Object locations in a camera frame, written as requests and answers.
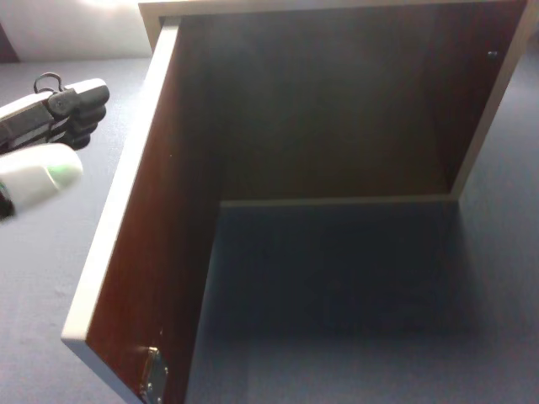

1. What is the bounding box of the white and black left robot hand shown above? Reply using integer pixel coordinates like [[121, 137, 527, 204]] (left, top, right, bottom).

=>
[[0, 77, 111, 221]]

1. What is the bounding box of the metal cabinet hinge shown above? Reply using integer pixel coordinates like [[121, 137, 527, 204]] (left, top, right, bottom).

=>
[[138, 344, 170, 404]]

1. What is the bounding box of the blue-grey table cloth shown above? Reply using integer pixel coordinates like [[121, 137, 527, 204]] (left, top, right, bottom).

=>
[[0, 53, 539, 404]]

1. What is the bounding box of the dark background object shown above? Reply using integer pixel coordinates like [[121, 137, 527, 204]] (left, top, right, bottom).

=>
[[0, 20, 19, 65]]

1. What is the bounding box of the thin black cable loop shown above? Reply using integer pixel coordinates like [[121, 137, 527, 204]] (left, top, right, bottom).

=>
[[33, 72, 65, 95]]

